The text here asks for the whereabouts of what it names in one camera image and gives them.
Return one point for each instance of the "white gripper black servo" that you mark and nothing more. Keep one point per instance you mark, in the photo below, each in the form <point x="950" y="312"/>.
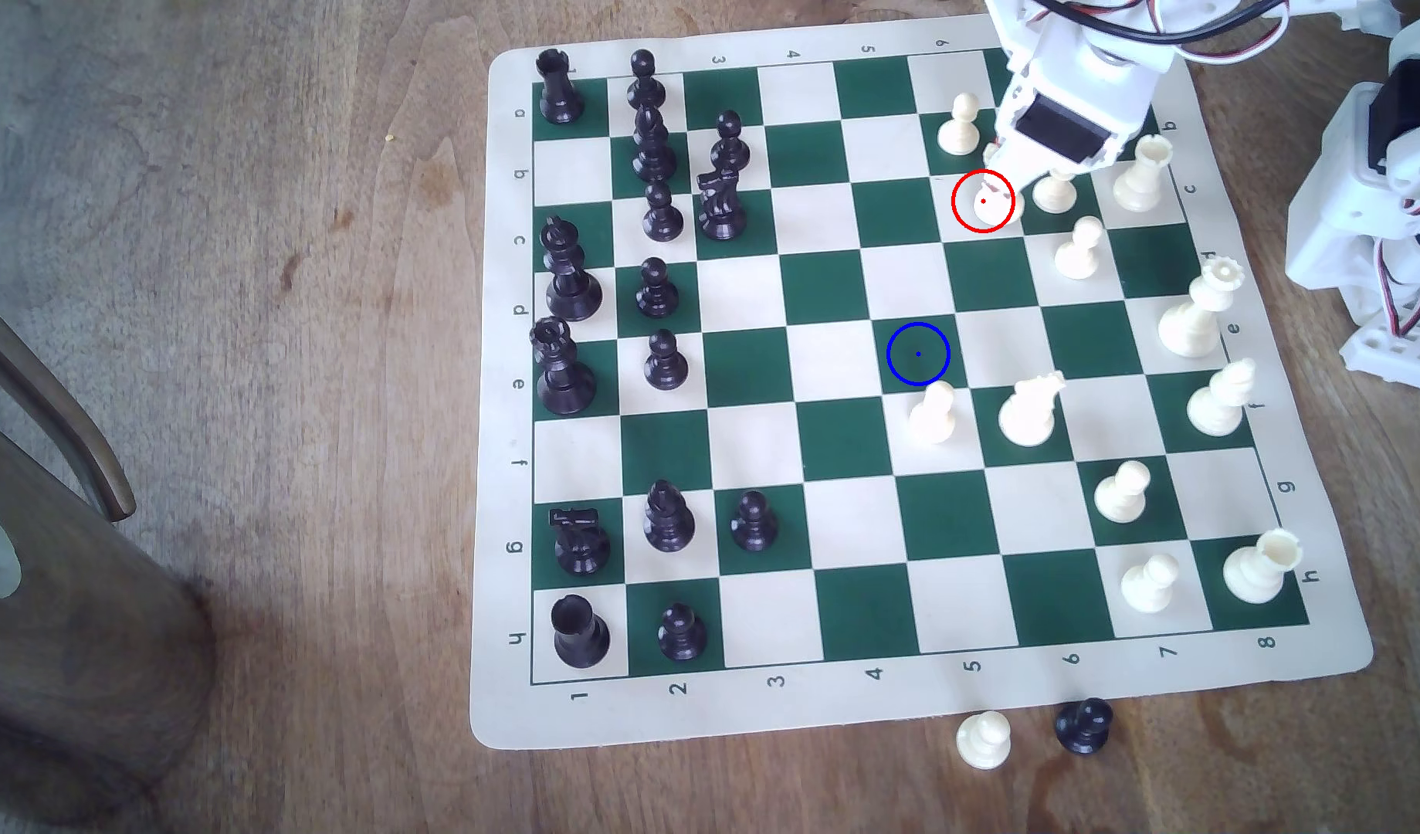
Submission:
<point x="1048" y="133"/>

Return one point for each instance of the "white knight chess piece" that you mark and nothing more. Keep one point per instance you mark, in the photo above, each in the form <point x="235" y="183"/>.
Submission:
<point x="985" y="203"/>
<point x="1028" y="412"/>

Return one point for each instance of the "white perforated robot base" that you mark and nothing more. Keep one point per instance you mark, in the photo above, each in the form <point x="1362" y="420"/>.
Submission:
<point x="1399" y="353"/>

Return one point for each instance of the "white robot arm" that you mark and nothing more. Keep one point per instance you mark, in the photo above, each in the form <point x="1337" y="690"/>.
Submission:
<point x="1347" y="220"/>

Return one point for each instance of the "white pawn chess piece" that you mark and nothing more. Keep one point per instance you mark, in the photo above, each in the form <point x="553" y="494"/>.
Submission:
<point x="1150" y="585"/>
<point x="933" y="417"/>
<point x="959" y="127"/>
<point x="1122" y="493"/>
<point x="984" y="741"/>
<point x="1079" y="251"/>
<point x="1055" y="195"/>

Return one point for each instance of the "white rook chess piece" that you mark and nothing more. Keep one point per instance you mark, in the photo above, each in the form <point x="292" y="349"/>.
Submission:
<point x="1258" y="570"/>
<point x="1143" y="180"/>

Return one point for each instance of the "green white chess mat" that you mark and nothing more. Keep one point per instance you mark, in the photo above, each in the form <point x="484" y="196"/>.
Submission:
<point x="849" y="301"/>

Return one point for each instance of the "white queen chess piece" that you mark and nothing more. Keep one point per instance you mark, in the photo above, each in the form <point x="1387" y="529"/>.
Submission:
<point x="1194" y="319"/>

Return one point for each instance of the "black pawn chess piece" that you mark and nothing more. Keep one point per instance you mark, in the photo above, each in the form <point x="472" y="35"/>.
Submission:
<point x="682" y="635"/>
<point x="754" y="525"/>
<point x="662" y="214"/>
<point x="728" y="144"/>
<point x="1084" y="727"/>
<point x="645" y="81"/>
<point x="665" y="364"/>
<point x="656" y="292"/>

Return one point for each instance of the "black knight chess piece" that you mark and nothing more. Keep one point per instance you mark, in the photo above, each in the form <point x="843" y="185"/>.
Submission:
<point x="580" y="544"/>
<point x="721" y="209"/>

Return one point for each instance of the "white bishop chess piece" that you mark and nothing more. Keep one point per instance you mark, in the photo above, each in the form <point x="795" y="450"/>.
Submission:
<point x="1219" y="402"/>

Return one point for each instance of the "black bishop chess piece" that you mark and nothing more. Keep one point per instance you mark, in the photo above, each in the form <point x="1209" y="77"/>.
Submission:
<point x="668" y="521"/>
<point x="653" y="148"/>

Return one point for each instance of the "black rook chess piece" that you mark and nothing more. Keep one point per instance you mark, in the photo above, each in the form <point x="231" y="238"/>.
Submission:
<point x="560" y="90"/>
<point x="579" y="635"/>

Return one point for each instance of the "black king chess piece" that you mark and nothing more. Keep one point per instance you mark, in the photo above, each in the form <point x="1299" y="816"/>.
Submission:
<point x="572" y="278"/>

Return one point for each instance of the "black queen chess piece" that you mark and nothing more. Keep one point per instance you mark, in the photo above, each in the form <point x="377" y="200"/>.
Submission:
<point x="563" y="373"/>

